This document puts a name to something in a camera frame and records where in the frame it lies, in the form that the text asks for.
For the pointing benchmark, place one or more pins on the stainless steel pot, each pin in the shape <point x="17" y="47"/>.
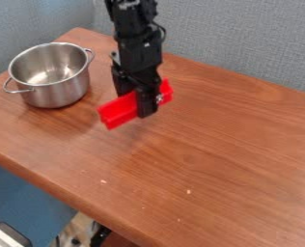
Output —
<point x="49" y="74"/>

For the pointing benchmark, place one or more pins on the red rectangular block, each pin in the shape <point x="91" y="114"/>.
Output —
<point x="121" y="110"/>

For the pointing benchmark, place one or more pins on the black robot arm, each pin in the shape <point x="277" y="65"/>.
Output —
<point x="133" y="17"/>

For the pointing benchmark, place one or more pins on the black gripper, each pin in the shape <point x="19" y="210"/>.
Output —
<point x="134" y="71"/>

